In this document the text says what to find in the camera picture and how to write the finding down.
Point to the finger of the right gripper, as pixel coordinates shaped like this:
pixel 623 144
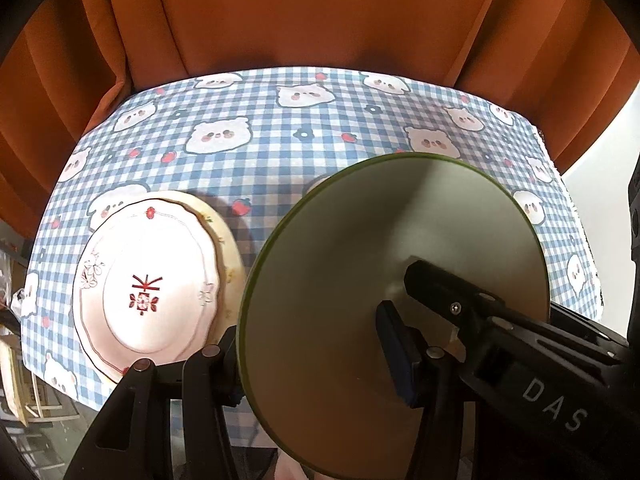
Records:
pixel 457 301

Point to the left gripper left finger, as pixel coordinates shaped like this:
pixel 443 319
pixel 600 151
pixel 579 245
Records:
pixel 130 436

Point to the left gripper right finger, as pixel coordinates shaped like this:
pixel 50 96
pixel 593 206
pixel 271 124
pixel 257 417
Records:
pixel 425 377

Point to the blue-patterned bowl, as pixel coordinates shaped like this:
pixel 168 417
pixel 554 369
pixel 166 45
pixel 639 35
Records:
pixel 394 247

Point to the pink red-rimmed plate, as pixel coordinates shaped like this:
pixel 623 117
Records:
pixel 147 285

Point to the round yellow floral plate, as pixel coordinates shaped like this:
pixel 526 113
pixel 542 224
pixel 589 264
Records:
pixel 230 263

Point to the blue checkered bear tablecloth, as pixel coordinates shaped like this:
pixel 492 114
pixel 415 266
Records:
pixel 252 144

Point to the orange pleated curtain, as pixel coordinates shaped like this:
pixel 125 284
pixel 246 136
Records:
pixel 566 65

